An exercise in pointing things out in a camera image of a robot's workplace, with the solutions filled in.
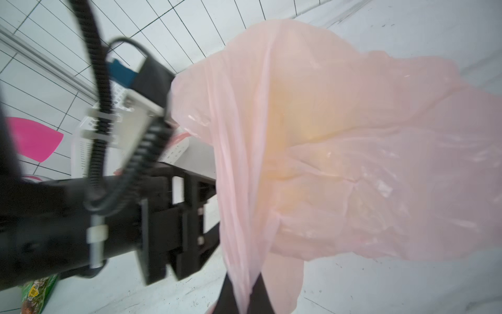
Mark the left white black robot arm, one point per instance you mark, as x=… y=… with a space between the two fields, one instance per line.
x=74 y=226

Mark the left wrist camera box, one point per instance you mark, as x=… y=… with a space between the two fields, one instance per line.
x=144 y=98

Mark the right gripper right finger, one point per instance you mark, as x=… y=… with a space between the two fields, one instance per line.
x=259 y=299

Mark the pink plastic bag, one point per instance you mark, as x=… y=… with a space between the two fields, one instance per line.
x=321 y=150

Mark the white perforated plastic basket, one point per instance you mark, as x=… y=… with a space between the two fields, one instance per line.
x=97 y=125

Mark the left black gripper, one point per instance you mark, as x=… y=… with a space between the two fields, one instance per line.
x=172 y=223

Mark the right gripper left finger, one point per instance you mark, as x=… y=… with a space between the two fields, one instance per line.
x=226 y=302

